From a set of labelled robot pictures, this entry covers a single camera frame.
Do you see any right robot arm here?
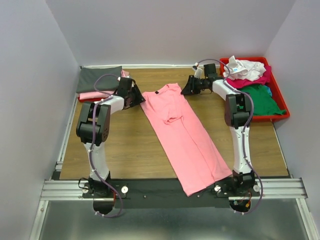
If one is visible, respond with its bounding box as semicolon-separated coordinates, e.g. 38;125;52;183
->
181;62;255;192

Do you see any green t shirt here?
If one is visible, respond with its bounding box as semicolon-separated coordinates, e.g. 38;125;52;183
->
239;84;287;116

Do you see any aluminium frame rail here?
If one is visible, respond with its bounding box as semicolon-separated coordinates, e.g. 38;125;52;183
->
30;100;319;240

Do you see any folded grey t shirt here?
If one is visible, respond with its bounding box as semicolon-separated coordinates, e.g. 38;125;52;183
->
76;66;122;94

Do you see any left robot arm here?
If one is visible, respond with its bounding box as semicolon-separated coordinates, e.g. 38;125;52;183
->
76;74;145;198

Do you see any folded red t shirt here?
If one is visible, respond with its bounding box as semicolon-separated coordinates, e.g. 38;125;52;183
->
77;96;86;103

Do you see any white t shirt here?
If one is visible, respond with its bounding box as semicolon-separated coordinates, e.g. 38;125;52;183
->
222;56;266;81

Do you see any folded pink t shirt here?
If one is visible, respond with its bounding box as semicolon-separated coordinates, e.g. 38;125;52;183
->
78;69;130;101

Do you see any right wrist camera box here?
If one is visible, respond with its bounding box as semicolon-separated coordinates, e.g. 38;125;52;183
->
192;64;203;79

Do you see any blue t shirt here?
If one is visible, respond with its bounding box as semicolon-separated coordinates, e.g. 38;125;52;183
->
263;85;273;97

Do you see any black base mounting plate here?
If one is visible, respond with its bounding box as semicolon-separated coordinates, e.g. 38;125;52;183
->
78;177;260;211

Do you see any magenta t shirt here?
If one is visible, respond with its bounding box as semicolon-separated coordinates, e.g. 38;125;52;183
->
226;65;272;89

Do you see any red plastic bin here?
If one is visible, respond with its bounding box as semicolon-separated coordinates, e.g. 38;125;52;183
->
218;56;291;124

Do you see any light pink t shirt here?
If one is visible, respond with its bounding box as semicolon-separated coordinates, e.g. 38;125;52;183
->
140;83;232;196

